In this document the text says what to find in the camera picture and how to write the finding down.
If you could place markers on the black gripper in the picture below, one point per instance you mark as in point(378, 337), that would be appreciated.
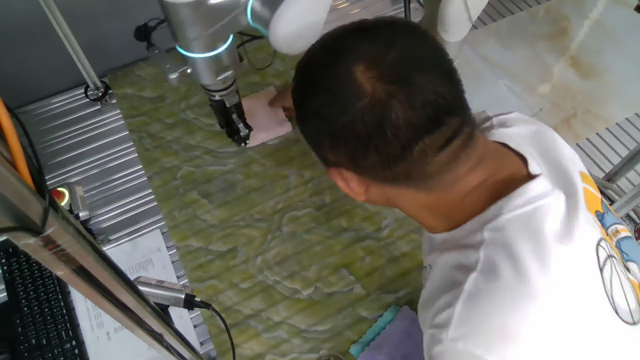
point(227, 110)

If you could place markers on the pink fluffy cloth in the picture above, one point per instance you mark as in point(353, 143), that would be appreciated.
point(265, 125)

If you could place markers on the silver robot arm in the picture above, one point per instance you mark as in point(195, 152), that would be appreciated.
point(200, 25)

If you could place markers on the teal cloth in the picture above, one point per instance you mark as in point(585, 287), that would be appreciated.
point(372, 332)

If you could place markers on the purple cloth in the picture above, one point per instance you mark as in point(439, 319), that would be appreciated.
point(395, 340)

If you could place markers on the person's right hand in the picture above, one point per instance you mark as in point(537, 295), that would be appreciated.
point(284, 102)

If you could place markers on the green marble pattern mat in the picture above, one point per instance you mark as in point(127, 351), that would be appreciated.
point(260, 240)

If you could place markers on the printed table paper sheet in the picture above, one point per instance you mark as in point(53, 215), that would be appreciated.
point(145, 260)

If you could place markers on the red emergency stop button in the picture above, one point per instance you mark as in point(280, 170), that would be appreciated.
point(60, 196)

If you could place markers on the aluminium pole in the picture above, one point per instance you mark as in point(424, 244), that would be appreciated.
point(70, 45)

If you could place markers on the orange tube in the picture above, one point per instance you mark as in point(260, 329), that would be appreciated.
point(12, 140)

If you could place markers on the black keyboard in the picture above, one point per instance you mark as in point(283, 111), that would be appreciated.
point(35, 315)

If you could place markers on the white t-shirt torso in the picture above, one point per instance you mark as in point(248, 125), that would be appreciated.
point(510, 280)

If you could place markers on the white marble pattern sheet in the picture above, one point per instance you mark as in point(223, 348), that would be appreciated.
point(575, 60)

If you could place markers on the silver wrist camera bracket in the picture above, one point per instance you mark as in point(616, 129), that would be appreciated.
point(167, 62)

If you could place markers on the grey metal camera box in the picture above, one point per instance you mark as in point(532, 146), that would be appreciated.
point(78, 200)

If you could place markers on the silver ribbed camera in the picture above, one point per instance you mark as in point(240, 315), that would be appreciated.
point(160, 292)

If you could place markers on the shiny metal frame bar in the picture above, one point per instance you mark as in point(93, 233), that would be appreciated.
point(75, 255)

